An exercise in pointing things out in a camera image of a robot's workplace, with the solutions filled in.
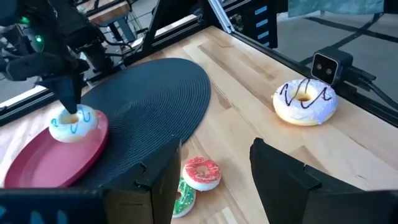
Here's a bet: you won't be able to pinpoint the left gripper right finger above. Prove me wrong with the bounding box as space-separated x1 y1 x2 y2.
249 138 368 224

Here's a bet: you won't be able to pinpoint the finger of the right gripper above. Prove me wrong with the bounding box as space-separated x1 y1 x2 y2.
35 73 85 115

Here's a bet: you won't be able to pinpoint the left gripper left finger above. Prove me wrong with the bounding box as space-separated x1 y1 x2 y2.
104 138 182 224

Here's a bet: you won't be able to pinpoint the small green iced donut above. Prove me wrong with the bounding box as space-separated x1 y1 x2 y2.
172 177 197 218

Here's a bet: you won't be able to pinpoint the white donut blue drizzle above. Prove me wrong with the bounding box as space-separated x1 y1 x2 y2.
48 104 99 144

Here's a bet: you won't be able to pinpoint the small red sprinkled donut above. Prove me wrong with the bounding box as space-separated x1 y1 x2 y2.
182 156 222 192

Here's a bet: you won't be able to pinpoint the lilac donut black drizzle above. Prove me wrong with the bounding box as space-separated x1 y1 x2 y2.
272 78 339 127

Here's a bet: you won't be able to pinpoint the red round plate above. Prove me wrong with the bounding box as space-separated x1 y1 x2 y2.
3 110 109 189

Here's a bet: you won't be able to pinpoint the black round woven placemat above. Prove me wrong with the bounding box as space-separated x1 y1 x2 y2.
73 57 212 190

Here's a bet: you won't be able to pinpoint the wooden workbench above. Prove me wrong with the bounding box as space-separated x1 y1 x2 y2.
77 0 137 41

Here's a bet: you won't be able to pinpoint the black cabinet blue labels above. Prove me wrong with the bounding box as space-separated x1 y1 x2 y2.
229 0 279 49

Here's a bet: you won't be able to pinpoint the silver aluminium extrusion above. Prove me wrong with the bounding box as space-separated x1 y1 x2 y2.
207 0 236 34

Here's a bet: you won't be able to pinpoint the black table-level camera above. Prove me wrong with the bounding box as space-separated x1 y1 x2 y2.
310 46 354 86

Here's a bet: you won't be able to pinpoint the black camera cable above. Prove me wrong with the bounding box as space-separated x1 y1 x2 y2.
343 67 398 111

